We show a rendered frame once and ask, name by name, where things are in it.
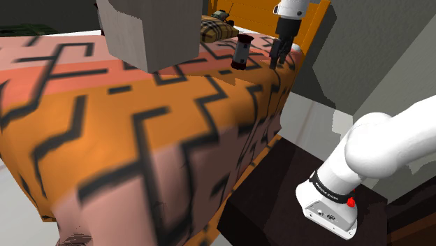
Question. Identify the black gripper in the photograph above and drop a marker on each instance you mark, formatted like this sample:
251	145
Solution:
288	28

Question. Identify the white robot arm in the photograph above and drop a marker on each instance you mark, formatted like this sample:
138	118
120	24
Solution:
371	146

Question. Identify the dark red and white cylinder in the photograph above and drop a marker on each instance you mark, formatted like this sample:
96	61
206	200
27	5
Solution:
242	51

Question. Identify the tan plaid pillow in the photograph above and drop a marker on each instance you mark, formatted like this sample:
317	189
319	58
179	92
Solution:
214	31

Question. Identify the small green toy figure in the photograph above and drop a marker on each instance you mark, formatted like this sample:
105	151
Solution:
221	15

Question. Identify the large grey box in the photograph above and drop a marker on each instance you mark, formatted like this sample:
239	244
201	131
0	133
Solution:
153	30

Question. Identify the dark robot stand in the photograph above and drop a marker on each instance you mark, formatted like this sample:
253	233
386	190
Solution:
272	201

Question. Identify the bed with orange patterned blanket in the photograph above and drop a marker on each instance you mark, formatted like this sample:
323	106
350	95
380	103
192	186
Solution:
102	112

